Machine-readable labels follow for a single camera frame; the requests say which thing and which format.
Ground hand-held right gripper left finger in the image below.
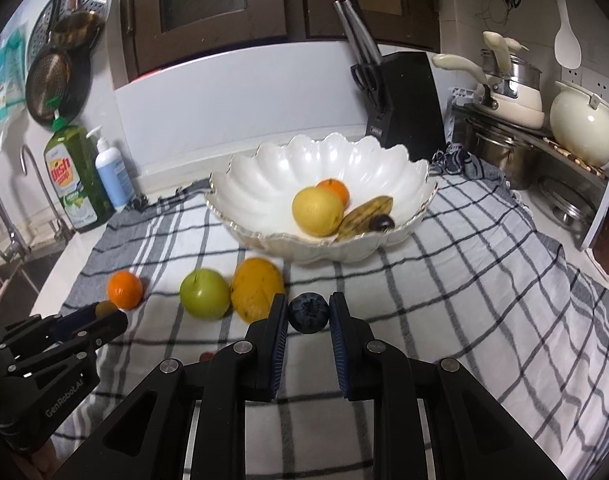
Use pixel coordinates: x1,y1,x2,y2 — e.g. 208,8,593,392
49,292,291,480

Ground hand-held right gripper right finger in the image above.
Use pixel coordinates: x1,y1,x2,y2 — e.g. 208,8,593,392
329,291,567,480

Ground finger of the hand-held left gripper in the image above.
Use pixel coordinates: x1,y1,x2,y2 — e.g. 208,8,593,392
7,311,129,376
0,305,101,348

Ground small mandarin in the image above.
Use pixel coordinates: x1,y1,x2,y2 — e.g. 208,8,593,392
107,270,144,309

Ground dark blue round fruit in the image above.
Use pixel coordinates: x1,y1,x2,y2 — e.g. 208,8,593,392
288,294,331,335

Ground yellow mango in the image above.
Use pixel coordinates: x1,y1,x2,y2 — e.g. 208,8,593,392
230,257,286,324

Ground green apple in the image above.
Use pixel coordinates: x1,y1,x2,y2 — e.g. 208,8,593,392
179,268,232,322

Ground spotted banana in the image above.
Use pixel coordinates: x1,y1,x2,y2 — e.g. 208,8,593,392
334,196,395,242

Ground yellow grapefruit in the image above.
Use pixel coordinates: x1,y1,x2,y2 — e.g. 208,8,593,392
291,186,345,238

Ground large orange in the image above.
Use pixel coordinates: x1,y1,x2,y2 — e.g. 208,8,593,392
317,178,350,207

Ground white scalloped bowl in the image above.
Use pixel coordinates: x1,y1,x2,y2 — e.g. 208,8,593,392
204,132,439,266

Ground stainless steel sink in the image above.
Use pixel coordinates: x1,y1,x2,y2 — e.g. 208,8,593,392
0,250,60,311

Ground grey checked cloth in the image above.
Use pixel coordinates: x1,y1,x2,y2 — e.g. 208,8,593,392
44,147,609,480

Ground chrome kitchen faucet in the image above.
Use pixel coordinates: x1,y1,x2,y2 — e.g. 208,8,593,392
0,160,32,263

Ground slim chrome water tap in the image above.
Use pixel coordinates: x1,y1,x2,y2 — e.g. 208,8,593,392
20,144,78,243

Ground green dish soap bottle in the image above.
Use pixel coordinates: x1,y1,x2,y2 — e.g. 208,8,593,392
43,110,116,233

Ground white blue pump bottle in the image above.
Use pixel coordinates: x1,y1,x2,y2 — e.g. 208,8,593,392
87,125,135,211

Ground perforated copper frying pan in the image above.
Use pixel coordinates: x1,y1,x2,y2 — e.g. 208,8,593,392
24,7,92,123

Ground green white plastic packet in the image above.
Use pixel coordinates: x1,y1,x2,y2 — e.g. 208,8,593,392
0,27,28,161

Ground stainless steel stockpot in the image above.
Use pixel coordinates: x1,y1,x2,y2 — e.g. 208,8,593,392
459,120,540,191

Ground black knife block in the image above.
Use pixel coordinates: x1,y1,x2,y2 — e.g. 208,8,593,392
364,51,447,150

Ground black kitchen scissors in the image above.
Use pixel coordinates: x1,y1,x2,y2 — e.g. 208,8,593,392
350,62,390,111

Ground stainless steel lid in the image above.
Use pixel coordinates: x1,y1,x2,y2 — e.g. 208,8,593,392
537,177,605,228

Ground metal counter shelf rack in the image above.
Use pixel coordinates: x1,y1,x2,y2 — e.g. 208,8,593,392
451,102,609,251

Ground cream saucepan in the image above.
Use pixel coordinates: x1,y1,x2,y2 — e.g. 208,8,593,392
431,52,545,130

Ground cream round lidded pot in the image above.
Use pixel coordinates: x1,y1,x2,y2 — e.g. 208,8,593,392
549,80,609,168

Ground dark brown glazed cabinet door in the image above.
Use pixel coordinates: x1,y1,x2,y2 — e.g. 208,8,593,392
119,0,305,83

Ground dark brown plain cabinet door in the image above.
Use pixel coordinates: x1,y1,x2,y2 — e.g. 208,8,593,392
299,0,442,51

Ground white rice paddle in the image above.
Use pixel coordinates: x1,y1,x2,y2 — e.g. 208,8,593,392
554,0,582,69

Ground steel handled knife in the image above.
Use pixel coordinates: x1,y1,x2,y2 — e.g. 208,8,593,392
344,0,384,67
333,0,370,68

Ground steel pot with cream handle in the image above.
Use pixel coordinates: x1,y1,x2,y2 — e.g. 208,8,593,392
479,30,542,98

